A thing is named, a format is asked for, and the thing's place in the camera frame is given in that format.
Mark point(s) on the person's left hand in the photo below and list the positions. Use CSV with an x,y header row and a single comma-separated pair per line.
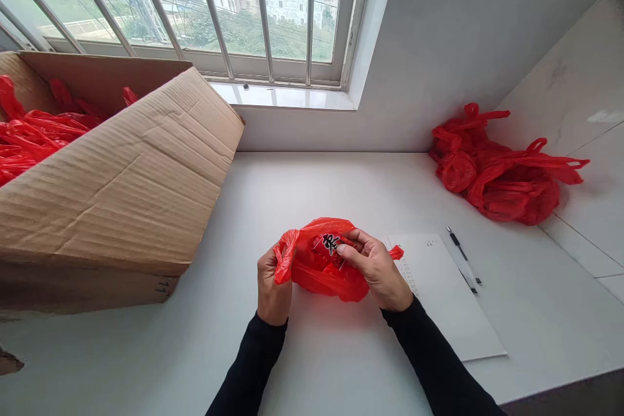
x,y
273,289

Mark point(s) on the person's right hand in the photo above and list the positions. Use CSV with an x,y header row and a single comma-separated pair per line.
x,y
382,272

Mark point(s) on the large cardboard box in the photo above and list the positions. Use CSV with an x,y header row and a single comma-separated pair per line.
x,y
112,182

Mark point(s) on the person's left fingers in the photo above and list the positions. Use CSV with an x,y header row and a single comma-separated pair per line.
x,y
277,254

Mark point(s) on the person's right middle finger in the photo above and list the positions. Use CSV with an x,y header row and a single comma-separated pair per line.
x,y
376,252

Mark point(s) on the barred window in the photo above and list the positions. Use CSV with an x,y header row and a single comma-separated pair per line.
x,y
185,11

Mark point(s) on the heap of red bags in box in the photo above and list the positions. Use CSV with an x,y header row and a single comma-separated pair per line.
x,y
39,128

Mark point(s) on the red plastic bag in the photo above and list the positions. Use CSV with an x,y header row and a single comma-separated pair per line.
x,y
326,270

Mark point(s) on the white paper sheet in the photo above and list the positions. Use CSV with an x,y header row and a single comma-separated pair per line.
x,y
448,296

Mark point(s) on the person's right thumb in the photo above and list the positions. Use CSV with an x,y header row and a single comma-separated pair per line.
x,y
352,255

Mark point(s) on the person's right index finger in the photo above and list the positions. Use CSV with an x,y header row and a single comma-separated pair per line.
x,y
363,239

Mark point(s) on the black and white pen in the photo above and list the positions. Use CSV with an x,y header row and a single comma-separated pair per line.
x,y
463,260

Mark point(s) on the red snack packet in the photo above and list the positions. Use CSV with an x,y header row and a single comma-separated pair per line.
x,y
330,246

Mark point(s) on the pile of red plastic bags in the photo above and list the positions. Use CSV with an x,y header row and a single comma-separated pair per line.
x,y
502,172

